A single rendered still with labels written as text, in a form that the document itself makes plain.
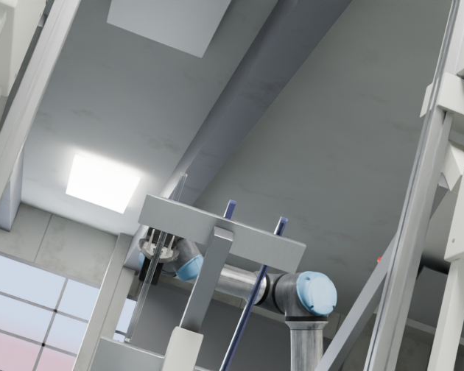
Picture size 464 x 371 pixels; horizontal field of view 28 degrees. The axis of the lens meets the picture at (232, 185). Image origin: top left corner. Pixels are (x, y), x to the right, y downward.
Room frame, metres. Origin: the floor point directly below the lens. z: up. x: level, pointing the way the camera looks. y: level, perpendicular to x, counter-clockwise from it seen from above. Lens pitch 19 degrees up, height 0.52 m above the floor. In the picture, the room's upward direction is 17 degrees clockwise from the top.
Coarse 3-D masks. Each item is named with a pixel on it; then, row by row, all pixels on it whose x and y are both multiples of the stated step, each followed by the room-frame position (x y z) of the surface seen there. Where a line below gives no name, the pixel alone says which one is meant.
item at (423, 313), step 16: (448, 192) 1.59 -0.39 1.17; (448, 208) 1.62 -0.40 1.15; (432, 224) 1.65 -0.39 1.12; (448, 224) 1.64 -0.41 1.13; (432, 240) 1.67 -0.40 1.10; (432, 256) 1.70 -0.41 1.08; (432, 272) 1.68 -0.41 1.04; (448, 272) 1.72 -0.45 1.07; (416, 288) 1.71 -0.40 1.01; (432, 288) 1.71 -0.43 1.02; (416, 304) 1.74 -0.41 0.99; (432, 304) 1.74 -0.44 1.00; (416, 320) 1.77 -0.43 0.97; (432, 320) 1.77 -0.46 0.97
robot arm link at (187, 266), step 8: (184, 240) 2.19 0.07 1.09; (176, 248) 2.19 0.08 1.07; (184, 248) 2.19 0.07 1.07; (192, 248) 2.20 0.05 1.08; (184, 256) 2.20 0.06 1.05; (192, 256) 2.20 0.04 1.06; (200, 256) 2.22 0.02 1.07; (168, 264) 2.25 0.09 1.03; (176, 264) 2.22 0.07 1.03; (184, 264) 2.21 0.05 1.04; (192, 264) 2.21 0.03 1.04; (200, 264) 2.22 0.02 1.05; (176, 272) 2.24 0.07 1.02; (184, 272) 2.22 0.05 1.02; (192, 272) 2.22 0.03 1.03; (184, 280) 2.24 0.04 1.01
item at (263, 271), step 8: (280, 224) 1.78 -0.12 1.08; (280, 232) 1.80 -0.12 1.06; (264, 264) 1.85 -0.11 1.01; (264, 272) 1.87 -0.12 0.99; (256, 280) 1.88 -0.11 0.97; (256, 288) 1.89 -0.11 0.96; (256, 296) 1.91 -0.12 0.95; (248, 304) 1.92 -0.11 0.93; (248, 312) 1.94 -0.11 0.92; (240, 320) 1.96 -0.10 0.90; (240, 328) 1.97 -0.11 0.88; (240, 336) 1.98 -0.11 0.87; (232, 344) 2.00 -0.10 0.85; (232, 352) 2.01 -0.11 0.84; (224, 360) 2.04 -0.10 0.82; (224, 368) 2.05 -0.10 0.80
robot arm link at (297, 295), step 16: (304, 272) 2.40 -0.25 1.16; (288, 288) 2.41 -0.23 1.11; (304, 288) 2.35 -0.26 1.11; (320, 288) 2.37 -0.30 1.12; (288, 304) 2.41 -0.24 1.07; (304, 304) 2.36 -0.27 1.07; (320, 304) 2.37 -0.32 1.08; (288, 320) 2.42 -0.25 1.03; (304, 320) 2.39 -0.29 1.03; (320, 320) 2.39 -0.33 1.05; (304, 336) 2.41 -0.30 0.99; (320, 336) 2.42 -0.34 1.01; (304, 352) 2.42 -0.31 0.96; (320, 352) 2.43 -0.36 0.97; (304, 368) 2.42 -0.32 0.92
